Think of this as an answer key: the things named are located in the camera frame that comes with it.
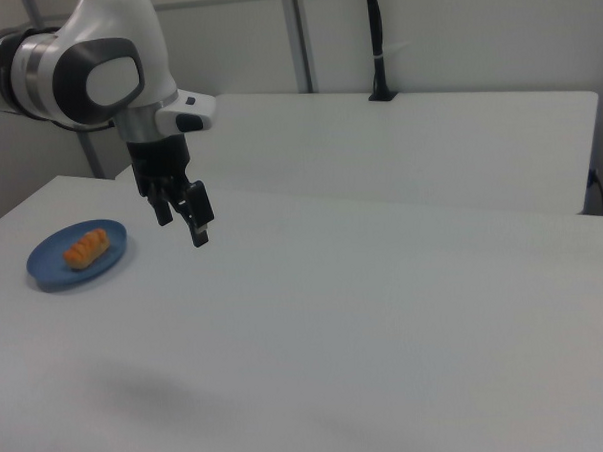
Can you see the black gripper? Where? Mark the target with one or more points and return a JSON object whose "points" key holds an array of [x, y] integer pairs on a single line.
{"points": [[158, 157]]}

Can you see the orange glazed bread roll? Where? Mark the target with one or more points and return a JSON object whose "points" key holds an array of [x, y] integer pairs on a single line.
{"points": [[84, 248]]}

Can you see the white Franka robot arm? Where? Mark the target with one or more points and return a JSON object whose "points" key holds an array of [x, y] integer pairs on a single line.
{"points": [[112, 24]]}

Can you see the blue round plate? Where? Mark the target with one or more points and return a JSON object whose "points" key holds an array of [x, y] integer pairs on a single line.
{"points": [[48, 269]]}

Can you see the black stand pole with base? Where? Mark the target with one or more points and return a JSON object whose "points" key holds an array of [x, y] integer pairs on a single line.
{"points": [[376, 37]]}

